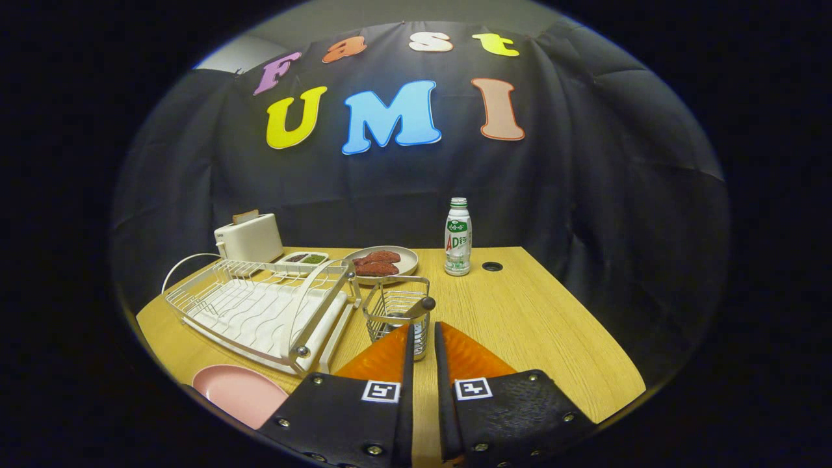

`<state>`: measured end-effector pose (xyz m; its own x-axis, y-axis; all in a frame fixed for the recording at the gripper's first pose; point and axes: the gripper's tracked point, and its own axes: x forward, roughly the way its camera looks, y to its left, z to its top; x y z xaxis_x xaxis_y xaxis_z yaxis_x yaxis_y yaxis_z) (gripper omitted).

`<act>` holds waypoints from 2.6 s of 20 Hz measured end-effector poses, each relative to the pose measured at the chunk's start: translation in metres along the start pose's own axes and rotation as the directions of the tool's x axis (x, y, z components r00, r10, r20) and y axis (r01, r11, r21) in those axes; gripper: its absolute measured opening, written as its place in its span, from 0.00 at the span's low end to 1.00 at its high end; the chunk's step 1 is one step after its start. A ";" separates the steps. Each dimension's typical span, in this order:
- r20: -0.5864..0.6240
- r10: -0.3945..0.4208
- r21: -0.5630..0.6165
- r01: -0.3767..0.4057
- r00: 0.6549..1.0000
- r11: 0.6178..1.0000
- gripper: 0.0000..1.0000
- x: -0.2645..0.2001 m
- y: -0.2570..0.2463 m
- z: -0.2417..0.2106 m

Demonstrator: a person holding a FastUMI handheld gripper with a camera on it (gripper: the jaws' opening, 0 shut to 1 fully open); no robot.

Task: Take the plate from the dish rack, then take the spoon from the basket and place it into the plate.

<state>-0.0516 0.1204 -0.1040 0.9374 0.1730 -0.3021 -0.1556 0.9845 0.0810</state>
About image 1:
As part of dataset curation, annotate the white toaster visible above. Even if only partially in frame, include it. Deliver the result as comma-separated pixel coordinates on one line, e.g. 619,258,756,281
214,213,285,264

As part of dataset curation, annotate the pink plate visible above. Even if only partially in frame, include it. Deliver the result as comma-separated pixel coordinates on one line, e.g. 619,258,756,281
192,364,290,430

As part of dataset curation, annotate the metal wire basket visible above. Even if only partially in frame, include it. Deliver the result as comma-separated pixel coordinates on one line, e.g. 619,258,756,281
362,276,432,362

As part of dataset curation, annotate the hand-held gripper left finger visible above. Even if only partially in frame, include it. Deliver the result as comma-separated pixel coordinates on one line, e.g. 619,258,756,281
257,324,415,468

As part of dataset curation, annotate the dark-handled spoon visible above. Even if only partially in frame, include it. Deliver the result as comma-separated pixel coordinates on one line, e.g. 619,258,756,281
387,296,437,326

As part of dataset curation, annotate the white wire dish rack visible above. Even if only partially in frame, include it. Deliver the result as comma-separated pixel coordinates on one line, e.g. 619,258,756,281
161,252,363,378

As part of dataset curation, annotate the beige round plate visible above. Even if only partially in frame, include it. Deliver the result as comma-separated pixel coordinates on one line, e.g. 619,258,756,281
343,245,420,287

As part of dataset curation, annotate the white divided dish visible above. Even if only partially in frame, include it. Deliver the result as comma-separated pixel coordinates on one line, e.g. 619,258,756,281
276,251,330,274

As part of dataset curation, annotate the black backdrop cloth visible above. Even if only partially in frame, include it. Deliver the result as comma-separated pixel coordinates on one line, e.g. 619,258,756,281
110,19,730,384

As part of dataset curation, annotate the white drink bottle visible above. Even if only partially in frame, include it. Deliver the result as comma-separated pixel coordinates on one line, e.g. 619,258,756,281
445,198,473,277

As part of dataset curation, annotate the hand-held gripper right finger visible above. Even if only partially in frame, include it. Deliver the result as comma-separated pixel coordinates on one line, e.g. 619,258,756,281
434,321,595,468

